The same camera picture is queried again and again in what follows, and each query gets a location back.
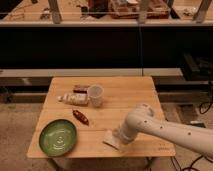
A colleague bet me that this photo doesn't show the long wooden shelf bench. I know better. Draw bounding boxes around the long wooden shelf bench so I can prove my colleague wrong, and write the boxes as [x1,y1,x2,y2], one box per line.
[0,0,213,27]

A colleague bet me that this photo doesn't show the white sponge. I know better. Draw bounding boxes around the white sponge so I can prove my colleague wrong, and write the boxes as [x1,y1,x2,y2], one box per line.
[103,130,120,150]

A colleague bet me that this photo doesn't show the white tube bottle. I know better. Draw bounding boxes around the white tube bottle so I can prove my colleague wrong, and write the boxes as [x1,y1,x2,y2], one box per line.
[58,93,88,106]

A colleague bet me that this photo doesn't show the translucent white ceramic cup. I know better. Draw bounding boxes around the translucent white ceramic cup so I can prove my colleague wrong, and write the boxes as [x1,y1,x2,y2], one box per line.
[87,85,103,107]

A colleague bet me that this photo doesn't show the wooden folding table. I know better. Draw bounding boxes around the wooden folding table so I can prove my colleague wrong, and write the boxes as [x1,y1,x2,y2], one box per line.
[26,76,177,171]

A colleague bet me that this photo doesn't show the red brown oblong toy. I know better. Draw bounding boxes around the red brown oblong toy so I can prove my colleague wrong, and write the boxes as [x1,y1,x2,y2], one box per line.
[72,110,89,125]

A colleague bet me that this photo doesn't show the black floor cable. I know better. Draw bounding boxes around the black floor cable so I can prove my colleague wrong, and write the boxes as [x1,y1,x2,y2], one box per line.
[170,99,213,171]

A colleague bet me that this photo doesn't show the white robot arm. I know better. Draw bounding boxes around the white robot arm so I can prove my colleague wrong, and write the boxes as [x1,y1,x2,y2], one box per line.
[113,104,213,158]

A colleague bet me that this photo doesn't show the brown tray on shelf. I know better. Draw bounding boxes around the brown tray on shelf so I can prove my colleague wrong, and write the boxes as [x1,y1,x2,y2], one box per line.
[108,0,170,19]

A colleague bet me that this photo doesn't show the green ceramic bowl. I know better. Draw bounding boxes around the green ceramic bowl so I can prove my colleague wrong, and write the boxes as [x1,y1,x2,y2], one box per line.
[39,119,77,157]

